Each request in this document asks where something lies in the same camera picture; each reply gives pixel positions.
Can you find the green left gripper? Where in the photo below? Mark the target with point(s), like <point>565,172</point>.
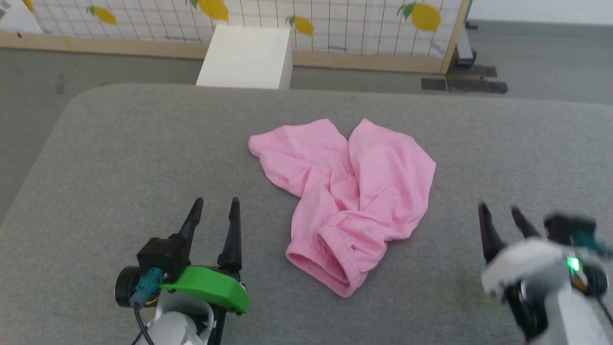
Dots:
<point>210,287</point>

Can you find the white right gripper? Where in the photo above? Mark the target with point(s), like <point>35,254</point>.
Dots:
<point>522,266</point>

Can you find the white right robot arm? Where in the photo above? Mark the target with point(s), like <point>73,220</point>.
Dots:
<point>574,316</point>

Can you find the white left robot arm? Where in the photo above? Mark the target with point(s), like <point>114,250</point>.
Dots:
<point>175,328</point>

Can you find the grey upholstered sofa surface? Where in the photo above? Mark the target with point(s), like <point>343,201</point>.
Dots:
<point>119,167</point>

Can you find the pink fabric shorts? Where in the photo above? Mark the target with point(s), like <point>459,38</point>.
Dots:
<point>368,182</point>

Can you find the long black floor plate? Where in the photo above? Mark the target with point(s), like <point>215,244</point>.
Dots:
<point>478,86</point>

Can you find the medium black floor plate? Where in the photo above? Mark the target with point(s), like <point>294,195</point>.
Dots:
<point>474,71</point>

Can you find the small black floor plate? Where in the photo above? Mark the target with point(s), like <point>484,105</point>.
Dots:
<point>434,84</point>

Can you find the white rectangular box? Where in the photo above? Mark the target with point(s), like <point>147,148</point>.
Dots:
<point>246,57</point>

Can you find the grey stand foot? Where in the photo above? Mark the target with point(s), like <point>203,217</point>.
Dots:
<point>465,45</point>

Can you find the lemon print wood-framed partition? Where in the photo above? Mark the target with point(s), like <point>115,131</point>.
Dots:
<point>335,28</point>

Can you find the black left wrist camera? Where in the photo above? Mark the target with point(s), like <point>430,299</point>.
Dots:
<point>163,256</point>

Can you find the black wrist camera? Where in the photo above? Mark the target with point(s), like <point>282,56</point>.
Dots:
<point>574,235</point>
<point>163,256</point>

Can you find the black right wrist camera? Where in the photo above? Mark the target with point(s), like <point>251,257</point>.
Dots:
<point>574,235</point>

